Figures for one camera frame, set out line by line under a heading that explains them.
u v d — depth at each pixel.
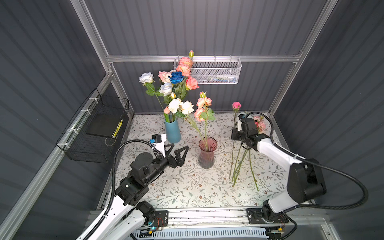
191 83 0.72
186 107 0.71
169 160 0.57
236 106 0.91
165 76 0.73
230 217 0.75
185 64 0.76
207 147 0.80
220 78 0.91
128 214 0.48
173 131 0.94
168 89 0.74
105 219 0.43
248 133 0.69
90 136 0.72
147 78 0.74
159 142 0.56
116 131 0.74
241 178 0.87
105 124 0.74
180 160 0.57
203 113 0.72
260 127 1.05
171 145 0.68
